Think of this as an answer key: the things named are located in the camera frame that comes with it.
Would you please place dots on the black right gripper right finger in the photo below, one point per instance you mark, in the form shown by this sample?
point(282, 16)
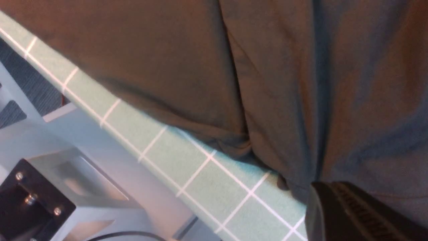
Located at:
point(364, 218)

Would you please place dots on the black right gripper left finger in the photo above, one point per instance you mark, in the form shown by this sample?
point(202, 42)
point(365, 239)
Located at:
point(322, 213)

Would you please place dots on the dark gray long-sleeved shirt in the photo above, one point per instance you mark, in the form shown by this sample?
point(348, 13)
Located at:
point(318, 90)

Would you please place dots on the green grid cutting mat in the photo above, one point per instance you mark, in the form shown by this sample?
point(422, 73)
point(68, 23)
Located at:
point(238, 201)

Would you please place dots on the grey metal table frame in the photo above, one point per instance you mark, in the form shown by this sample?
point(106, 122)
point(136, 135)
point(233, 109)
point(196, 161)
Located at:
point(104, 211)

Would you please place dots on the black bracket with screws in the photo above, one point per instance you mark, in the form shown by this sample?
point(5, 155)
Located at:
point(31, 207)

